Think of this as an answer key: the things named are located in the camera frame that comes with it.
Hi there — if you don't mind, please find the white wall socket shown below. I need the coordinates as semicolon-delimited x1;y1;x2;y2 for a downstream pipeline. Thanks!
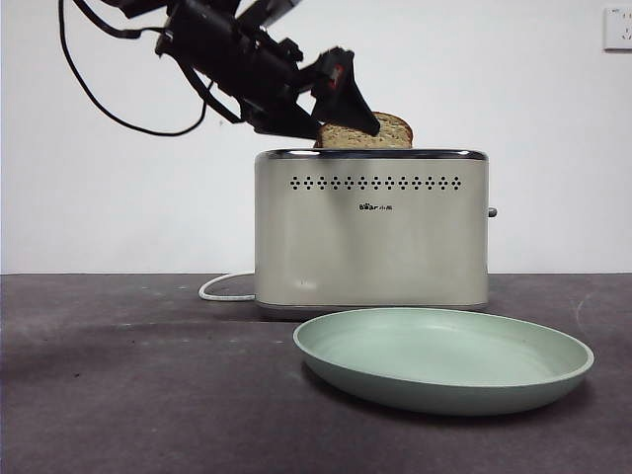
602;4;632;52

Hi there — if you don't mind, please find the toasted bread slice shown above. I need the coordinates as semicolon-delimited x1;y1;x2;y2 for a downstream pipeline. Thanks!
315;111;414;149

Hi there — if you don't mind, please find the cream two-slot toaster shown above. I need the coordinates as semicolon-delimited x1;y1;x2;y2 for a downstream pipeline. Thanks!
253;146;499;321

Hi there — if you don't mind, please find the pale green round plate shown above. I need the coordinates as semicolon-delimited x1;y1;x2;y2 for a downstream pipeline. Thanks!
292;306;595;416

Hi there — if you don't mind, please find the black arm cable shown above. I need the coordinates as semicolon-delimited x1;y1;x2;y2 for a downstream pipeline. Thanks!
81;0;172;41
57;0;208;137

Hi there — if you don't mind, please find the white toaster power cord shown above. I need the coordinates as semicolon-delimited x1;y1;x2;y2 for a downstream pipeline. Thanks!
197;273;258;302

